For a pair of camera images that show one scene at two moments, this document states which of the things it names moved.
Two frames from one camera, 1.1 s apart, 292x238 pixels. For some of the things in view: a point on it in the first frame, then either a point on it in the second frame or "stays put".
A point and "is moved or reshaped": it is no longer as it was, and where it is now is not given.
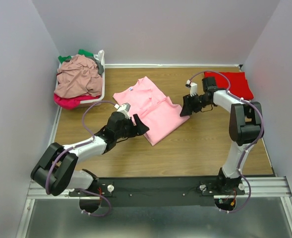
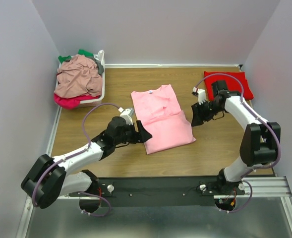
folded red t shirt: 238,81 stays put
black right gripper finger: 188,105 to 198,117
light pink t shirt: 156,110 is moved or reshaped
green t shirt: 63,59 stays put
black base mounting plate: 173,192 stays put
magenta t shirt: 72,103 stays put
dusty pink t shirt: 80,75 stays put
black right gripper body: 199,101 to 209,109
